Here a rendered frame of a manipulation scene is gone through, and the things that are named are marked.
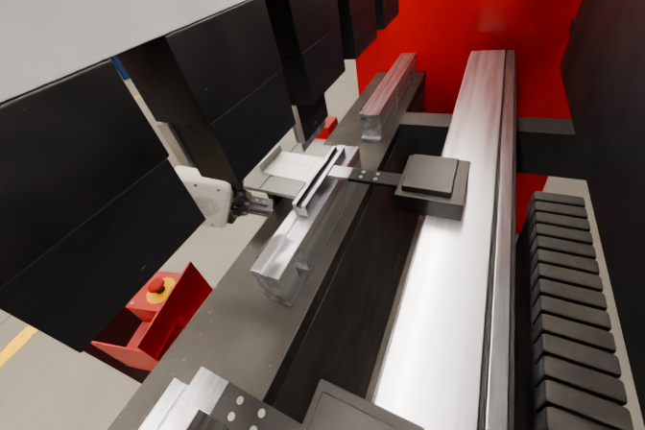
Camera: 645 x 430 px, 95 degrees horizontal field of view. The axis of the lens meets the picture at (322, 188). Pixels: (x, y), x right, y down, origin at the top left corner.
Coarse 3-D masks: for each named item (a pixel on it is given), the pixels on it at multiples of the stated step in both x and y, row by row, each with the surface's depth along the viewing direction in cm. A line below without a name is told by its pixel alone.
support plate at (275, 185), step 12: (276, 144) 75; (288, 144) 74; (300, 144) 73; (312, 144) 72; (252, 180) 65; (264, 180) 64; (276, 180) 64; (288, 180) 63; (264, 192) 63; (276, 192) 61; (288, 192) 60
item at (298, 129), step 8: (320, 104) 56; (296, 112) 50; (304, 112) 52; (312, 112) 54; (320, 112) 57; (296, 120) 51; (304, 120) 52; (312, 120) 54; (320, 120) 57; (296, 128) 52; (304, 128) 52; (312, 128) 55; (320, 128) 59; (296, 136) 54; (304, 136) 53; (312, 136) 57; (304, 144) 55
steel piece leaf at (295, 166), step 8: (272, 152) 69; (280, 152) 72; (264, 160) 67; (272, 160) 69; (280, 160) 69; (288, 160) 68; (296, 160) 68; (304, 160) 67; (312, 160) 67; (264, 168) 67; (272, 168) 67; (280, 168) 66; (288, 168) 66; (296, 168) 65; (304, 168) 65; (280, 176) 64; (288, 176) 64; (296, 176) 63; (304, 176) 63
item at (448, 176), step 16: (416, 160) 55; (432, 160) 54; (448, 160) 53; (464, 160) 54; (336, 176) 60; (352, 176) 59; (368, 176) 59; (384, 176) 58; (400, 176) 57; (416, 176) 52; (432, 176) 51; (448, 176) 50; (464, 176) 51; (400, 192) 51; (416, 192) 50; (432, 192) 49; (448, 192) 47; (464, 192) 48; (400, 208) 52; (416, 208) 51; (432, 208) 49; (448, 208) 48
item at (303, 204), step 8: (336, 152) 69; (344, 152) 69; (328, 160) 67; (336, 160) 66; (344, 160) 70; (328, 168) 64; (320, 176) 64; (312, 184) 62; (320, 184) 60; (328, 184) 64; (304, 192) 59; (312, 192) 59; (320, 192) 61; (296, 200) 58; (304, 200) 59; (312, 200) 58; (296, 208) 58; (304, 208) 57; (312, 208) 59
